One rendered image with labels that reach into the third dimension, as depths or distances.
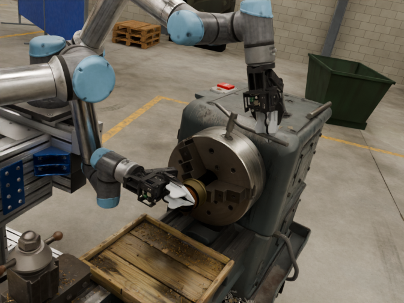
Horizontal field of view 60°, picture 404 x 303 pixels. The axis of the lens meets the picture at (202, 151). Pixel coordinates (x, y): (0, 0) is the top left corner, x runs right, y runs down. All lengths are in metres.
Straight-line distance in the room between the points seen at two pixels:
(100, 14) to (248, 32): 0.57
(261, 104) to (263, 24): 0.19
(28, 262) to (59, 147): 0.69
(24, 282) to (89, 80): 0.47
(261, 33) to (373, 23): 10.28
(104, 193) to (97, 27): 0.56
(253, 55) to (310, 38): 10.09
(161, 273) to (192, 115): 0.56
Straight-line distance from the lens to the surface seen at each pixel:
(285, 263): 1.78
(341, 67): 6.74
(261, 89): 0.90
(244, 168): 1.06
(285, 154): 1.17
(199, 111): 1.28
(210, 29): 0.87
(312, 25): 10.94
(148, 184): 0.98
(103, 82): 0.95
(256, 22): 0.89
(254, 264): 1.42
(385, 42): 11.25
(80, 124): 1.16
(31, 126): 1.44
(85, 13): 5.85
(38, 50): 1.34
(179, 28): 0.83
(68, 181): 1.42
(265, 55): 0.89
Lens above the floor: 1.66
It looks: 26 degrees down
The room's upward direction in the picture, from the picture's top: 11 degrees clockwise
